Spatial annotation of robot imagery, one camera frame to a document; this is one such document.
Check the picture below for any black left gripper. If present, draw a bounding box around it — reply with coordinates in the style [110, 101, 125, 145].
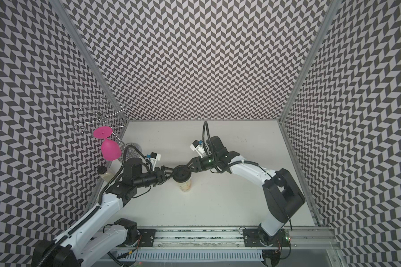
[136, 166, 178, 189]

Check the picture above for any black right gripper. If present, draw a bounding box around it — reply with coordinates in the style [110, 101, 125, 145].
[185, 154, 219, 174]

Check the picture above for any black plastic cup lid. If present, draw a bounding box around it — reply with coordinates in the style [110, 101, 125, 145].
[172, 165, 192, 183]

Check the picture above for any printed paper milk tea cup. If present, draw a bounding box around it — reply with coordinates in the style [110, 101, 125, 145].
[179, 180, 192, 192]

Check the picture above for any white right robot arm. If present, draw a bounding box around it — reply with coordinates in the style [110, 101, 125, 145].
[182, 121, 306, 247]

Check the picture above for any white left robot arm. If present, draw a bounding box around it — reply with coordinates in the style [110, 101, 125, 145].
[31, 152, 170, 267]

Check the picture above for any small black-capped spice jar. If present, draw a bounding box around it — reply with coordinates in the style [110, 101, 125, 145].
[97, 166, 115, 183]

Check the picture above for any pink plastic wine glass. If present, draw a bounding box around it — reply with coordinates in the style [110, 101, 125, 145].
[92, 126, 122, 161]

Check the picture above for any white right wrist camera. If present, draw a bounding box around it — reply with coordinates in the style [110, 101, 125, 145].
[190, 140, 208, 158]

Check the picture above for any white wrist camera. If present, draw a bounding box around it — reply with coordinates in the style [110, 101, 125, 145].
[146, 152, 161, 168]
[190, 140, 208, 158]

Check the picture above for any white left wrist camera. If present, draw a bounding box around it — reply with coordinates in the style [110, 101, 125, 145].
[146, 152, 161, 168]

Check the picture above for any chrome wire glass rack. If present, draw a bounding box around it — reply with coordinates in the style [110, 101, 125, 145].
[74, 97, 141, 162]

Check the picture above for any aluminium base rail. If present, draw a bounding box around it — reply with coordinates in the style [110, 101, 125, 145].
[96, 226, 342, 267]

